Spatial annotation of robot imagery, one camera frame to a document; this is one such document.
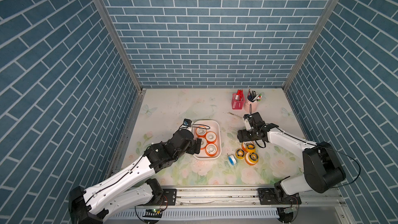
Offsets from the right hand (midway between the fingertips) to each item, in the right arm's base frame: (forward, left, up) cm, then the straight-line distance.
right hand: (244, 135), depth 92 cm
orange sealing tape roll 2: (-1, +20, -2) cm, 20 cm away
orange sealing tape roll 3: (-6, +24, -1) cm, 25 cm away
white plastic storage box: (+5, +20, 0) cm, 21 cm away
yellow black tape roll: (-10, +3, -3) cm, 11 cm away
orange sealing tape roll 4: (-9, +20, -2) cm, 22 cm away
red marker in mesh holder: (+27, +2, +6) cm, 28 cm away
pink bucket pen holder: (+20, -7, +4) cm, 22 cm away
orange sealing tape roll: (+1, +26, -1) cm, 26 cm away
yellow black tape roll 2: (-8, -3, 0) cm, 8 cm away
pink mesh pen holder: (+26, +3, +1) cm, 26 cm away
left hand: (-12, +26, +14) cm, 32 cm away
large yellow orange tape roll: (-14, -3, 0) cm, 14 cm away
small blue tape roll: (-15, +8, 0) cm, 17 cm away
